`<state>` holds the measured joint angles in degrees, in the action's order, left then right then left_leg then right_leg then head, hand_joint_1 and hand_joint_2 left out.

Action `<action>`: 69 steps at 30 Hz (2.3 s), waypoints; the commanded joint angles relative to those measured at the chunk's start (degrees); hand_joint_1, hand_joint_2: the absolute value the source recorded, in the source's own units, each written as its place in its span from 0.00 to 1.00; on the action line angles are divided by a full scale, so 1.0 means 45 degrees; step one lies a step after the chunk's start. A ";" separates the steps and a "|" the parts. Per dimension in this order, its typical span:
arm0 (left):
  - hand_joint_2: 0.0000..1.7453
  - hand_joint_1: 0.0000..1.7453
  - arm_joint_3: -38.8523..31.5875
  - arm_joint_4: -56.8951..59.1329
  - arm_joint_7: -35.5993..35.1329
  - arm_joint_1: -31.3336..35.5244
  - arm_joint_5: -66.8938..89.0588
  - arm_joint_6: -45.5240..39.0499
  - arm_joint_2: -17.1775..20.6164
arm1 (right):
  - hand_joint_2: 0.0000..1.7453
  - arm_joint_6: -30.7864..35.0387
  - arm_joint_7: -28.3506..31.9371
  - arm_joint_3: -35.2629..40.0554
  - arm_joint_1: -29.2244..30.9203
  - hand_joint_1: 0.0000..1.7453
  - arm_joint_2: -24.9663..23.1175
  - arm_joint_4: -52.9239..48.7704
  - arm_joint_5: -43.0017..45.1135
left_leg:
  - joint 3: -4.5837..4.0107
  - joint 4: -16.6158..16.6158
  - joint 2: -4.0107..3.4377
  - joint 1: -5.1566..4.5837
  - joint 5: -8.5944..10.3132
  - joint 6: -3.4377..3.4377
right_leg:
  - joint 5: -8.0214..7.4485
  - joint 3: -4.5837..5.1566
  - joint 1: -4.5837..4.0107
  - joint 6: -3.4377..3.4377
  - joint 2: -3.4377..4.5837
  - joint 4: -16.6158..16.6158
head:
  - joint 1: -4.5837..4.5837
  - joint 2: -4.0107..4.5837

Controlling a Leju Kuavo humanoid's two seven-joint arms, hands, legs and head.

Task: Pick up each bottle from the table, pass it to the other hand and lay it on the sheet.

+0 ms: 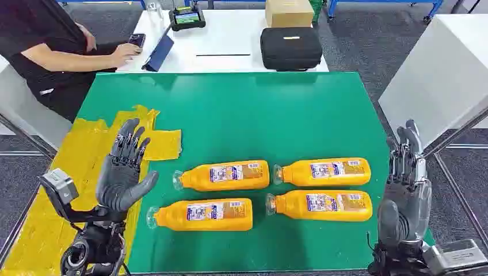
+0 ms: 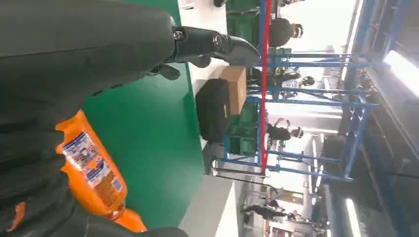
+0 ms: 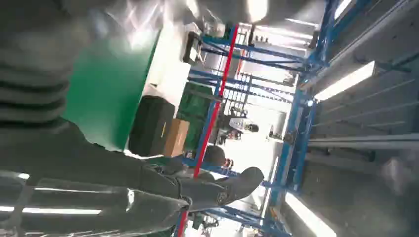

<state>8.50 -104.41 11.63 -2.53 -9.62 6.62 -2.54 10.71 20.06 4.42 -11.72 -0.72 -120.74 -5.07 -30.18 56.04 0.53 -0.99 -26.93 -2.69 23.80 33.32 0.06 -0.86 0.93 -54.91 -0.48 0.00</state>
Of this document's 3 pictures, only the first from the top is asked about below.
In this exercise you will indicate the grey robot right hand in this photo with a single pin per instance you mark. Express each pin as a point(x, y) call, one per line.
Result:
point(400, 198)

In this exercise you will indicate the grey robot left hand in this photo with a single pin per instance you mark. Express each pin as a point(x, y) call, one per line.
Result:
point(118, 186)

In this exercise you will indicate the orange drink bottle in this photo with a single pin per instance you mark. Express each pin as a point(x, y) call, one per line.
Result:
point(324, 172)
point(225, 176)
point(322, 206)
point(202, 215)

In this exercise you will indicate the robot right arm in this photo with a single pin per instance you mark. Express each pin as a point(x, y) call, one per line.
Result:
point(396, 261)

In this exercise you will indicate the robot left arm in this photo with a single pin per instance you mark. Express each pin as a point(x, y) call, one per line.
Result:
point(99, 243)

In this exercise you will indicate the yellow plastic sheet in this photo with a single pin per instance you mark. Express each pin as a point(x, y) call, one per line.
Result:
point(91, 144)

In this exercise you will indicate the person's right hand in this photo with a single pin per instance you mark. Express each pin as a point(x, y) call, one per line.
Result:
point(126, 54)

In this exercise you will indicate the person's hand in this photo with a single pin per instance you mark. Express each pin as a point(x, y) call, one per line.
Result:
point(88, 37)
point(126, 54)

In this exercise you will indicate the blue tablet cover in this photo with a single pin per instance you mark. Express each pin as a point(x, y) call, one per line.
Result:
point(159, 51)

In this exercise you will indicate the black smartphone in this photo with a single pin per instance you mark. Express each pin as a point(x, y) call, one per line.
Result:
point(137, 39)

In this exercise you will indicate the person's left hand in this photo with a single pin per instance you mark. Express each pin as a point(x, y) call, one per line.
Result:
point(88, 37)

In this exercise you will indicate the green table mat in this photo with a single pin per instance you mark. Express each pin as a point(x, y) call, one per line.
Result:
point(267, 122)

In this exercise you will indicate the thin black strip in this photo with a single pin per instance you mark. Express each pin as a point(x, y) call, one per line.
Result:
point(223, 55)

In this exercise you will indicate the clear glass cup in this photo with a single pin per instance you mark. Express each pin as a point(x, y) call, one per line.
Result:
point(154, 9)

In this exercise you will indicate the black controller with screen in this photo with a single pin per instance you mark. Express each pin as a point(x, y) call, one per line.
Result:
point(187, 19)

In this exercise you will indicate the person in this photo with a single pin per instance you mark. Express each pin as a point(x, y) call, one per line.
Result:
point(23, 30)

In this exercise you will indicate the black zip case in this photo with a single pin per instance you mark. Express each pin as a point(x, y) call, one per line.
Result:
point(291, 48)

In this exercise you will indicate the green crate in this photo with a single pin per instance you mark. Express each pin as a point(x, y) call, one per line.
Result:
point(316, 8)

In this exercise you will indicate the cardboard box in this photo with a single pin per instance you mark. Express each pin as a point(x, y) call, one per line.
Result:
point(289, 13)

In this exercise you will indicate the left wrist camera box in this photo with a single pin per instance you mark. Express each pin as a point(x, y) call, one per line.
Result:
point(61, 188)

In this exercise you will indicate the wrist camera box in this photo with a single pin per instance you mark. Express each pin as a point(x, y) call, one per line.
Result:
point(61, 188)
point(455, 256)

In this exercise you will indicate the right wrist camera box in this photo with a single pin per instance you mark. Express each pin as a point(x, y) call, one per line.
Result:
point(455, 256)

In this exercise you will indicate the white table with metal frame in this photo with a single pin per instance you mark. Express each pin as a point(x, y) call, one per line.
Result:
point(23, 110)
point(438, 76)

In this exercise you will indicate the blue metal frame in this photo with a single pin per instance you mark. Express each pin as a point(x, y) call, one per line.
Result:
point(114, 1)
point(385, 3)

